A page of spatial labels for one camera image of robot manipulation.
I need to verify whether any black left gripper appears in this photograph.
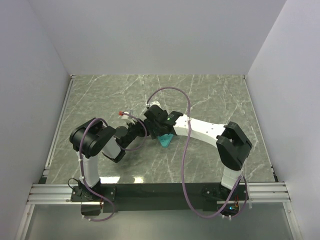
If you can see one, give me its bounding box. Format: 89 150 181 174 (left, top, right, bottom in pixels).
122 118 150 149

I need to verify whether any teal triangular power strip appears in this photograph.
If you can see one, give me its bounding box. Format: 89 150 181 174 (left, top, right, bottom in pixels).
157 133 174 148

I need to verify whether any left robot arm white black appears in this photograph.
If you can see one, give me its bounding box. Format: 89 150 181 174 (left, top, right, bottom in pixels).
69 117 149 201

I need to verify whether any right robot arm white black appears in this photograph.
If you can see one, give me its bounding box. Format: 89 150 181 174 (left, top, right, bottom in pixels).
144 104 253 200

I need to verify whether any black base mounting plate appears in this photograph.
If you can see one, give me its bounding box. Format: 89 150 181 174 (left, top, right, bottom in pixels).
71 182 251 214

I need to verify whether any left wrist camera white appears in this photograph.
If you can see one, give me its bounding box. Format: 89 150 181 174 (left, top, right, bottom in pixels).
118 109 136 124

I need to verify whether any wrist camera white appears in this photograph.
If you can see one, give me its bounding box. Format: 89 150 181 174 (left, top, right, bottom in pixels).
118 109 136 124
145 101 161 108

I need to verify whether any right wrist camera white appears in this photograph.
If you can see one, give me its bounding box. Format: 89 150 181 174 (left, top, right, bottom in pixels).
145 101 161 108

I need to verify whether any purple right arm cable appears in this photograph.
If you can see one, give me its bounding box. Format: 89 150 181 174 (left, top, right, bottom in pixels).
147 86 250 220

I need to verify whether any aluminium frame rail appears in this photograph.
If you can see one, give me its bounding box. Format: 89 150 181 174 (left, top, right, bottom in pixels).
14 183 83 240

